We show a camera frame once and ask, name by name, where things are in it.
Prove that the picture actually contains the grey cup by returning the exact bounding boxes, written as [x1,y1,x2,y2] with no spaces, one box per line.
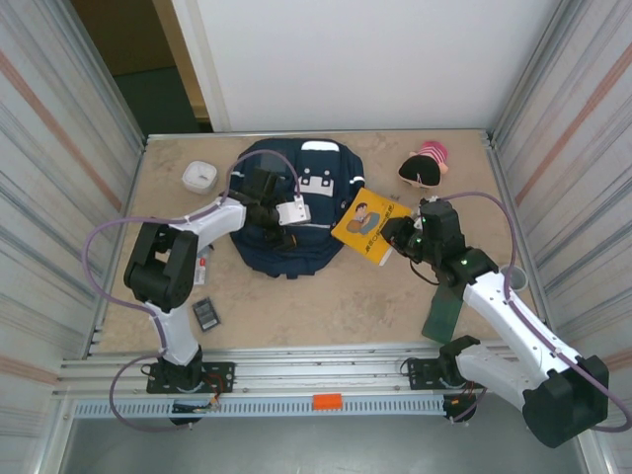
[498,265,530,292]

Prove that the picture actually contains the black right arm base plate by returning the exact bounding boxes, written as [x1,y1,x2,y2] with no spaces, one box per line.
[405,357,475,392]

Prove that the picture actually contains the black calculator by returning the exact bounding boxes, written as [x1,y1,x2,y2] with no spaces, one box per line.
[191,295,224,335]

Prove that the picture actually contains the plush doll with black hair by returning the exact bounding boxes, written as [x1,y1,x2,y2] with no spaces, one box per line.
[398,140,450,190]

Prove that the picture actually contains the white square container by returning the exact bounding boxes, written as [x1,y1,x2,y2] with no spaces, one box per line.
[181,160,219,195]

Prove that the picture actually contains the aluminium frame rails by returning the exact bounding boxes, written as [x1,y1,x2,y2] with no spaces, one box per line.
[51,340,592,399]

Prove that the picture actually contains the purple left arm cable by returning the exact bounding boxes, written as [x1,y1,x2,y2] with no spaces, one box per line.
[81,149,303,434]

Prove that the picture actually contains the yellow picture book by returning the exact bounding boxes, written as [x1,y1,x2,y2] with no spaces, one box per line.
[330,187,414,267]

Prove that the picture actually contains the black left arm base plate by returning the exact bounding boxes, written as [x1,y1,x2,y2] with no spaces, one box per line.
[146,361,236,395]

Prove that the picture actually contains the navy blue backpack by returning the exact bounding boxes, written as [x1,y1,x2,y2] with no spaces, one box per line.
[229,137,366,280]

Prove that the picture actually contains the slotted grey cable tray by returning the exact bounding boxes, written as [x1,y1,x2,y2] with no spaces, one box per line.
[73,397,448,419]

